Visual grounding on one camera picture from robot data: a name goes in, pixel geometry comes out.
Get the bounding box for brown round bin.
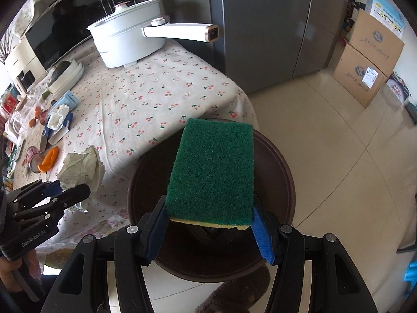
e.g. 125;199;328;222
127;117;296;282

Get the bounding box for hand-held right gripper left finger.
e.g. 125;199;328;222
41;195;170;313

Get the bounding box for white bowl with squash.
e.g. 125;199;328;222
47;60;84;98

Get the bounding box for brown fuzzy slipper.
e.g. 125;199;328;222
195;266;271;313

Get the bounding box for cream white appliance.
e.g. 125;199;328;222
4;37;49;95

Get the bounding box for grey refrigerator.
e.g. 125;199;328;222
205;0;352;95

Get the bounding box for white tissue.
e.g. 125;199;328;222
48;104;71;129

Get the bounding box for white paper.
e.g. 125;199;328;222
58;146;106;199

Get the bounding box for white electric pot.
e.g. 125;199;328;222
87;0;219;69

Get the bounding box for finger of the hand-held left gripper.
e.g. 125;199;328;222
13;183;91;224
7;179;64;211

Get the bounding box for green and yellow sponge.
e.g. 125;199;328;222
165;118;255;230

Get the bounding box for light blue drink carton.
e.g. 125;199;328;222
50;91;79;112

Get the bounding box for person's left hand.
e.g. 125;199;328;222
0;257;23;297

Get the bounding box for red tin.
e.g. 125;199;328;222
0;91;21;114

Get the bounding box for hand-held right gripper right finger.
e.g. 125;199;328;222
251;197;380;313

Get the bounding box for cherry print tablecloth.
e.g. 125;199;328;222
0;37;259;268

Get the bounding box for dark green squash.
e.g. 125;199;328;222
52;61;74;77

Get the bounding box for light blue printed box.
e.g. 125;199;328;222
365;0;406;38

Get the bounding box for blue plastic stool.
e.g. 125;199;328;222
402;261;417;288

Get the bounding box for purple printed packet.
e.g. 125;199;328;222
386;72;411;106

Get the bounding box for bare twigs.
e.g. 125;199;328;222
0;33;14;64

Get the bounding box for black microwave oven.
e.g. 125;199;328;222
24;0;137;72

